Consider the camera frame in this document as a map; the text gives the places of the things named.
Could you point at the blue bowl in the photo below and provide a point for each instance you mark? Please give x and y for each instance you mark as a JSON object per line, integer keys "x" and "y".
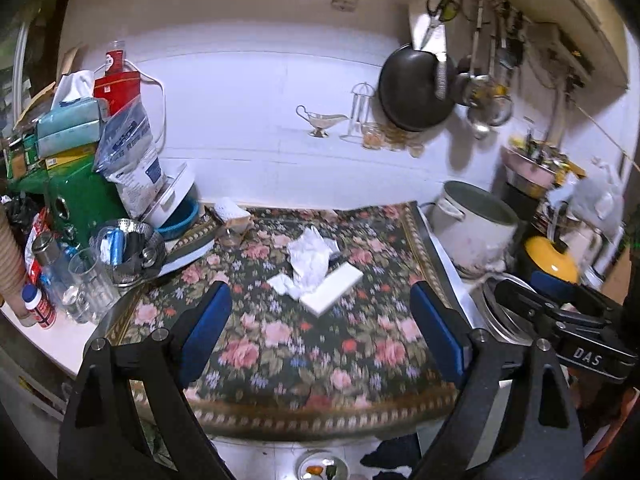
{"x": 181, "y": 219}

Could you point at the white bottle with blue cap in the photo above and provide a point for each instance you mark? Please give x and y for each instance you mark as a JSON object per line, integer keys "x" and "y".
{"x": 32, "y": 306}

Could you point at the white box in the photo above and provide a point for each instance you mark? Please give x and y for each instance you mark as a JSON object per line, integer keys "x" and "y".
{"x": 336, "y": 285}

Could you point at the white sponge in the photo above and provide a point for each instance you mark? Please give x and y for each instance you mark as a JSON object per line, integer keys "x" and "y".
{"x": 231, "y": 208}

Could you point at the small clear glass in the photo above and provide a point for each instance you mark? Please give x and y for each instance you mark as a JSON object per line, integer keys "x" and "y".
{"x": 231, "y": 236}

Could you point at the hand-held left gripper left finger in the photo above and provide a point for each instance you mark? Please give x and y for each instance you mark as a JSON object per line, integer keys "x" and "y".
{"x": 205, "y": 330}

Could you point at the teal tissue pack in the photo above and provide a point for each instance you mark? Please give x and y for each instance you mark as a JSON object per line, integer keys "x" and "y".
{"x": 70, "y": 122}

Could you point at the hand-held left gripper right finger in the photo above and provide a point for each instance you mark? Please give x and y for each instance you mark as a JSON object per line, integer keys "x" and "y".
{"x": 435, "y": 332}

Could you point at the small amber glass cup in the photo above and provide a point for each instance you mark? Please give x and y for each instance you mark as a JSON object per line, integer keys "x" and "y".
{"x": 415, "y": 148}
{"x": 395, "y": 138}
{"x": 372, "y": 136}

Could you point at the black pot with yellow lid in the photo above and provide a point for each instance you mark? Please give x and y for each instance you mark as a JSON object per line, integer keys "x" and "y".
{"x": 550, "y": 258}

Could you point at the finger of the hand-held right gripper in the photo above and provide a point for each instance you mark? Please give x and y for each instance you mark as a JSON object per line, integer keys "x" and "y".
{"x": 550, "y": 282}
{"x": 525, "y": 305}

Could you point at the round bowl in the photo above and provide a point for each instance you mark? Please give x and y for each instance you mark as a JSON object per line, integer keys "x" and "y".
{"x": 322, "y": 466}

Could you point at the large white tissue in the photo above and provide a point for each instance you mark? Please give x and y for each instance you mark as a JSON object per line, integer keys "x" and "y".
{"x": 310, "y": 255}

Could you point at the kitchen scissors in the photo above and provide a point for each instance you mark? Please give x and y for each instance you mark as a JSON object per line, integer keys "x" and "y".
{"x": 436, "y": 15}

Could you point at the dark cloth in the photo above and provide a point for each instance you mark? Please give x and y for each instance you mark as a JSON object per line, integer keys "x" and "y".
{"x": 395, "y": 455}

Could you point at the pink utensil holder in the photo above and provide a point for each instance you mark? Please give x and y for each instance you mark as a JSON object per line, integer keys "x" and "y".
{"x": 530, "y": 169}

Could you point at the clear drinking glass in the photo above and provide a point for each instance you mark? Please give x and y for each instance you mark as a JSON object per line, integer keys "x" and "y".
{"x": 92, "y": 285}

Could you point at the clear bag of white powder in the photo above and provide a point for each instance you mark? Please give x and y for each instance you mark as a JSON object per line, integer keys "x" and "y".
{"x": 132, "y": 160}

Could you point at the striped folded cloth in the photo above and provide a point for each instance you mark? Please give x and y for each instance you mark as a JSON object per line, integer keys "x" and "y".
{"x": 195, "y": 246}

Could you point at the glass jar with metal lid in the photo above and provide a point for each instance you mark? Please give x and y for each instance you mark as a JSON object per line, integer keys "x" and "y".
{"x": 45, "y": 255}

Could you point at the wall-mounted appliance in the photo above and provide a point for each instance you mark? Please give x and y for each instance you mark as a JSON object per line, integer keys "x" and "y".
{"x": 565, "y": 50}

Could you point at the steel strainer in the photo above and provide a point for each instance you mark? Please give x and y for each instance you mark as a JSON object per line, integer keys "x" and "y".
{"x": 499, "y": 107}

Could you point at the yellow-green carton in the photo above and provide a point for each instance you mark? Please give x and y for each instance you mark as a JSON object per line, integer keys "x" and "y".
{"x": 65, "y": 158}

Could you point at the steel gravy boat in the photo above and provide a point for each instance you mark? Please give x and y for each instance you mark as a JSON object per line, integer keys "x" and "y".
{"x": 320, "y": 121}

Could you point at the floral printed table mat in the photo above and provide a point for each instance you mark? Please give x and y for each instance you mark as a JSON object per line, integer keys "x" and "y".
{"x": 300, "y": 355}

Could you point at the white cooking pot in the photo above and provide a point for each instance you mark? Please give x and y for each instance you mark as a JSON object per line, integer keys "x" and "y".
{"x": 470, "y": 235}

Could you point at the steel ladle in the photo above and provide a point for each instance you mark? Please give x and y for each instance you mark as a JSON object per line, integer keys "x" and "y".
{"x": 479, "y": 120}

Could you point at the dark hanging kitchen tool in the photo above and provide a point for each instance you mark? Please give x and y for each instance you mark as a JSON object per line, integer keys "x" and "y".
{"x": 510, "y": 45}

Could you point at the small white tissue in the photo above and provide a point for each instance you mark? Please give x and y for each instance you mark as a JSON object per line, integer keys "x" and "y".
{"x": 282, "y": 285}

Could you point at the steel cleaver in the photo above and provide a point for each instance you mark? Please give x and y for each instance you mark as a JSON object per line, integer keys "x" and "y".
{"x": 442, "y": 80}

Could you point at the white plastic bag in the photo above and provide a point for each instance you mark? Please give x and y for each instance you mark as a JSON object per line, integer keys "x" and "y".
{"x": 595, "y": 197}

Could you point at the black frying pan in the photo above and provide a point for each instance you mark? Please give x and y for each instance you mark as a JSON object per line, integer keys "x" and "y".
{"x": 412, "y": 92}

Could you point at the steel colander bowl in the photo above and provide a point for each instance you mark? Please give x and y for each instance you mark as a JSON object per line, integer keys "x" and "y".
{"x": 127, "y": 252}

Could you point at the steel pot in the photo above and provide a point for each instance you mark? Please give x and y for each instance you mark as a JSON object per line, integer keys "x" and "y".
{"x": 500, "y": 312}

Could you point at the white kitchen scale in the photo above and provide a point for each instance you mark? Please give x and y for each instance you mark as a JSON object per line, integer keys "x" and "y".
{"x": 172, "y": 192}

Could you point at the green tin box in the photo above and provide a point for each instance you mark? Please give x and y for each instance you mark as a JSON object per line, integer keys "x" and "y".
{"x": 82, "y": 202}

